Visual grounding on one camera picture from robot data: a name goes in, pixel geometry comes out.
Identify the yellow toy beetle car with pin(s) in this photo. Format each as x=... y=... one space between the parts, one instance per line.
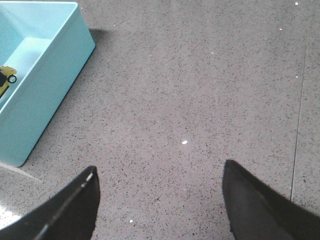
x=7 y=77

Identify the light blue storage box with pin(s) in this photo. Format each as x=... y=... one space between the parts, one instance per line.
x=48 y=43

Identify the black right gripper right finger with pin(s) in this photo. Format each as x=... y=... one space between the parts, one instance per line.
x=257 y=212

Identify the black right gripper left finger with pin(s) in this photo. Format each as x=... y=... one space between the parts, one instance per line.
x=71 y=214

